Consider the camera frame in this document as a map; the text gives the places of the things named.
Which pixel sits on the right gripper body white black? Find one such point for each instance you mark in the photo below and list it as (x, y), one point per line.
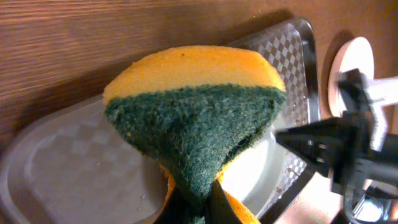
(368, 153)

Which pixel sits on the brown serving tray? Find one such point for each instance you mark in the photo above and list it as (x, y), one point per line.
(72, 167)

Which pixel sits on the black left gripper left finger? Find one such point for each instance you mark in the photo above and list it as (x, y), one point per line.
(178, 210)

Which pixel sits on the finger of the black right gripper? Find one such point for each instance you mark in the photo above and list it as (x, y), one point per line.
(318, 143)

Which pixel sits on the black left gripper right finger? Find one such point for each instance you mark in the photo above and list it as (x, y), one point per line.
(218, 210)

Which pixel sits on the white plate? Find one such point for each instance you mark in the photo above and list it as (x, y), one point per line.
(356, 54)

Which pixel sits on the yellow green scrub sponge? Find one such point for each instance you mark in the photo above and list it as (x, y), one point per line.
(194, 110)

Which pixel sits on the pale blue plate top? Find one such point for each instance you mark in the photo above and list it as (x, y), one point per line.
(254, 174)

